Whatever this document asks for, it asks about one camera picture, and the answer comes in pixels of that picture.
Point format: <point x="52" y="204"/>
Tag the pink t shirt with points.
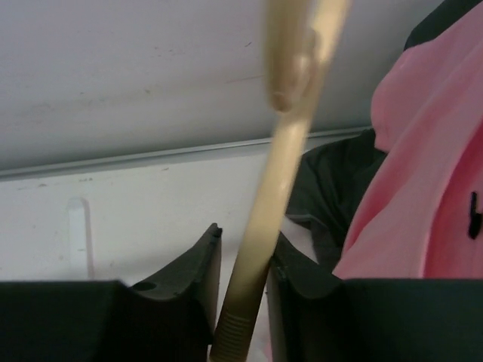
<point x="413" y="220"/>

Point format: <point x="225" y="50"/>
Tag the wooden hanger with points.
<point x="301" y="38"/>

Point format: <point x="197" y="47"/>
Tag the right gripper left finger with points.
<point x="169" y="316"/>

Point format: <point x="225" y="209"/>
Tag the black t shirt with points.
<point x="332" y="179"/>

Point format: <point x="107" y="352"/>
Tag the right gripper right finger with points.
<point x="315" y="316"/>

